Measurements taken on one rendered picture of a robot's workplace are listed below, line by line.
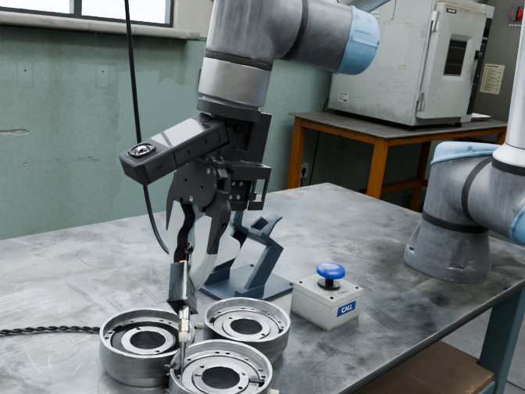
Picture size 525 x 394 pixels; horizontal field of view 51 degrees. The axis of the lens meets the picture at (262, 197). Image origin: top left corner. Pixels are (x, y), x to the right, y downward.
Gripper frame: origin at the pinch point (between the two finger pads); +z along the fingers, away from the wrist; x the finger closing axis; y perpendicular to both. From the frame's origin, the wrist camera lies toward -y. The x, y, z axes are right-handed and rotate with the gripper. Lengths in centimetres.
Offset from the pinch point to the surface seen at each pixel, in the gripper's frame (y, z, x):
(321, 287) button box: 20.8, 2.3, -4.6
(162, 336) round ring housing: -1.8, 7.4, -0.5
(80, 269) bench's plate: 1.3, 9.9, 25.7
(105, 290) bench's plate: 1.2, 9.8, 17.6
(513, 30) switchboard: 365, -96, 129
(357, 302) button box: 25.2, 3.8, -8.1
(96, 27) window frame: 62, -30, 149
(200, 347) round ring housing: -0.6, 6.3, -5.9
